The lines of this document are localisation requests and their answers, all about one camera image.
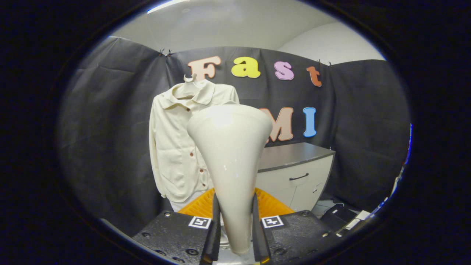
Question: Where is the white garment steamer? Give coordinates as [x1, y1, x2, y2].
[187, 101, 273, 256]

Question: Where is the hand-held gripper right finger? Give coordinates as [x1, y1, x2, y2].
[252, 188, 341, 265]

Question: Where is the white power strip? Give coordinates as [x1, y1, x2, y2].
[337, 210, 371, 237]

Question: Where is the grey and white cabinet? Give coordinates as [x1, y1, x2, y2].
[256, 142, 336, 213]

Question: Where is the black box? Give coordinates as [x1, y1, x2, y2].
[320, 204, 357, 232]

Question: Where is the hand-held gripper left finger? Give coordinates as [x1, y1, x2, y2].
[132, 188, 222, 265]

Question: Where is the cream button-up shirt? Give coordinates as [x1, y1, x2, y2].
[149, 79, 240, 212]

